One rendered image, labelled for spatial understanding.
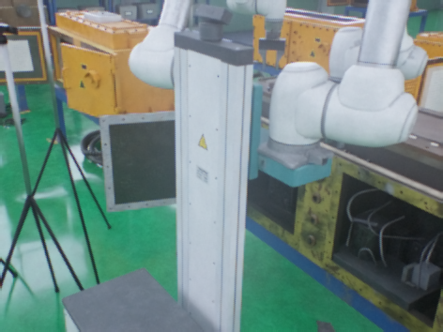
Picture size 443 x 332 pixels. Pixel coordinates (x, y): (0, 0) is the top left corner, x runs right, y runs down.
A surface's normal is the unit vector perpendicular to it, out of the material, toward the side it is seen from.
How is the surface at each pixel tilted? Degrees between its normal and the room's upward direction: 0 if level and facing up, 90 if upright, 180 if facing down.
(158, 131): 90
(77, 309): 0
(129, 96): 90
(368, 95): 77
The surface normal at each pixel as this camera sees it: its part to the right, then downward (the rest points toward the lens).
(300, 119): -0.46, 0.40
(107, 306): 0.02, -0.90
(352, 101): -0.54, 0.10
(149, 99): 0.58, 0.36
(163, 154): 0.29, 0.41
